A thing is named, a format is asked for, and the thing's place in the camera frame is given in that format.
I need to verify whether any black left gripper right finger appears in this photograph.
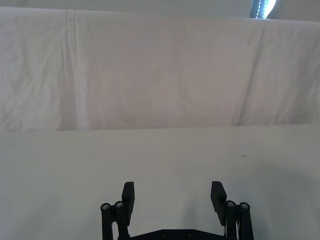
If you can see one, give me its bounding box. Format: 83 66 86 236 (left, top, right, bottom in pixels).
210 180 255 240

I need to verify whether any white wrinkled backdrop cloth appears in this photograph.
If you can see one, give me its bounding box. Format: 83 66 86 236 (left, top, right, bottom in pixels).
0 6 320 132

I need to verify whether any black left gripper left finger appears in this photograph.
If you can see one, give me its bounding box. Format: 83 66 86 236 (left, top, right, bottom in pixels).
99 181 136 240

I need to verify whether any white curtain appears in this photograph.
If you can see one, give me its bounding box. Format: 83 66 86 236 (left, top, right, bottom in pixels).
0 0 320 21

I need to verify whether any white table cloth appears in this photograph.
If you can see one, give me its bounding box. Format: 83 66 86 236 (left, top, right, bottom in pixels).
0 123 320 240

